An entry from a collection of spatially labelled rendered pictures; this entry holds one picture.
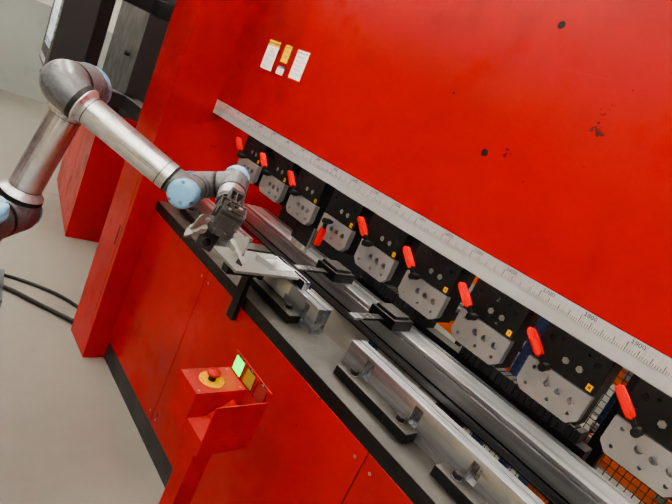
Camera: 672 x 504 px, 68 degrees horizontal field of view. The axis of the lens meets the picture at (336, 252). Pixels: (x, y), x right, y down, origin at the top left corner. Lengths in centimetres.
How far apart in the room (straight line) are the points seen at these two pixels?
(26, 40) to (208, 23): 635
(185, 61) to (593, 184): 170
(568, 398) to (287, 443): 81
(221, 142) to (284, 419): 139
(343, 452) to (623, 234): 86
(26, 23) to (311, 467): 772
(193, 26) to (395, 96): 105
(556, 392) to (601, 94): 65
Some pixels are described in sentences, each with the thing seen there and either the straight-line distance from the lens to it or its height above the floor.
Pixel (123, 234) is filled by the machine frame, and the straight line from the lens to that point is 248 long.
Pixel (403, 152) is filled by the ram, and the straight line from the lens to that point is 149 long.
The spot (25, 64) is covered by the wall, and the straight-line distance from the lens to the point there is 860.
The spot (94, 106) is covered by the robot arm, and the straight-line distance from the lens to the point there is 136.
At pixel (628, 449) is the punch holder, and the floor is 121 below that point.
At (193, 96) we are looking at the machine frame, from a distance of 237.
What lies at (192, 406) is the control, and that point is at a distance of 140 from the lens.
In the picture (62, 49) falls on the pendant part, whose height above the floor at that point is 135.
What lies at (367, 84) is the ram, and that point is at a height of 168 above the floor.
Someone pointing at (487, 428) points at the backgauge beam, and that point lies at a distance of 159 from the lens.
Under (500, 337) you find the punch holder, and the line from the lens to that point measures 124.
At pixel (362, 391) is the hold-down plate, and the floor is 90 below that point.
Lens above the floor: 155
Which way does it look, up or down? 14 degrees down
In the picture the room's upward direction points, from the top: 24 degrees clockwise
